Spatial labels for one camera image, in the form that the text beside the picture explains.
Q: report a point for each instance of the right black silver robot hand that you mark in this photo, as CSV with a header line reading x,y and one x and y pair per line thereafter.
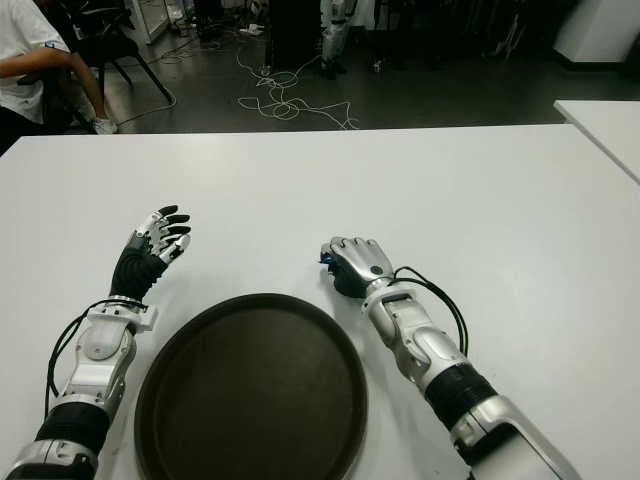
x,y
360,262

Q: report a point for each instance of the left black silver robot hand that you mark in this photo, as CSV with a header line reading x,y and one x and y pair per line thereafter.
x,y
137,270

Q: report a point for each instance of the blue Oreo packet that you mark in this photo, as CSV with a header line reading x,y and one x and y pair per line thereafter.
x,y
327,261

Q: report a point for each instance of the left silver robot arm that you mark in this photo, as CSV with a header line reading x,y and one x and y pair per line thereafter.
x,y
85,360

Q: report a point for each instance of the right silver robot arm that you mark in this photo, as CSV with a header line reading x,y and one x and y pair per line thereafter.
x,y
450,385

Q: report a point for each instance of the round dark brown tray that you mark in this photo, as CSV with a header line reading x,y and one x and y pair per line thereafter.
x,y
250,390

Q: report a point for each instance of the silver humanoid robot legs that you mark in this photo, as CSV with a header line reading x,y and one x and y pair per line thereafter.
x,y
333,35

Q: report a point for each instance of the black chair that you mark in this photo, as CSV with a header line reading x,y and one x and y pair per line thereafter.
x,y
112,42

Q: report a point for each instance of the person in white shirt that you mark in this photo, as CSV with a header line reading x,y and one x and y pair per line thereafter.
x,y
25,60

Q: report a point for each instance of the white storage unit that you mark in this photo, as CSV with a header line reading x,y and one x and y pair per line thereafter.
x,y
152,17

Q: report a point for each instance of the white side table corner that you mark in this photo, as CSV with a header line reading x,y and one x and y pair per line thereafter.
x,y
607,127

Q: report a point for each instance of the white cabinet with black base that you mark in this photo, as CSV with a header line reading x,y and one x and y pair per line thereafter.
x,y
597,25

